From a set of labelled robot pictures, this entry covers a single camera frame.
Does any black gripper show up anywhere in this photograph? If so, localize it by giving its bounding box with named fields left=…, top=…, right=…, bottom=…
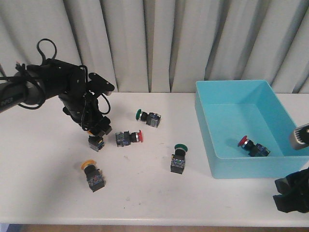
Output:
left=273, top=168, right=309, bottom=213
left=27, top=58, right=115, bottom=137

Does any yellow push button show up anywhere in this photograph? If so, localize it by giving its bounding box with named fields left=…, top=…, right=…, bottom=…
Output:
left=81, top=159, right=105, bottom=192
left=87, top=131, right=105, bottom=152

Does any red push button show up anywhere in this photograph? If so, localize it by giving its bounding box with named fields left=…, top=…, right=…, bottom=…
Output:
left=115, top=130, right=143, bottom=147
left=238, top=135, right=270, bottom=157

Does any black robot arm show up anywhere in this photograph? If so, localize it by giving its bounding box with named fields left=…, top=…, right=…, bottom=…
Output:
left=0, top=58, right=114, bottom=137

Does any light blue plastic box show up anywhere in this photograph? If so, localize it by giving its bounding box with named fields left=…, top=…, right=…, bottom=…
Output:
left=195, top=80, right=309, bottom=179

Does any green button near box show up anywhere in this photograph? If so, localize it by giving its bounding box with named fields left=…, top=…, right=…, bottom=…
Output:
left=170, top=144, right=188, bottom=174

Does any lying red push button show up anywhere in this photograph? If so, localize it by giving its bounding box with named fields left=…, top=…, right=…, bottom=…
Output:
left=115, top=130, right=143, bottom=147

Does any green button near curtain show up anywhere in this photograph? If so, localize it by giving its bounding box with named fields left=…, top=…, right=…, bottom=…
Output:
left=135, top=109, right=161, bottom=128

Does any lying yellow push button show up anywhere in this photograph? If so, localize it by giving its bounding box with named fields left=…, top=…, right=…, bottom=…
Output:
left=81, top=159, right=105, bottom=192

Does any grey pleated curtain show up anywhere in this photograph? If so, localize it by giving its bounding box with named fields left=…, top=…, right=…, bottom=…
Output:
left=0, top=0, right=309, bottom=93

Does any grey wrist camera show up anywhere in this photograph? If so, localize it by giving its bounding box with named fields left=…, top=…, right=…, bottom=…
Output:
left=289, top=124, right=309, bottom=150

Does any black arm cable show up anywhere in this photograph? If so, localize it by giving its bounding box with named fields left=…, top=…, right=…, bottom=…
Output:
left=0, top=38, right=112, bottom=131

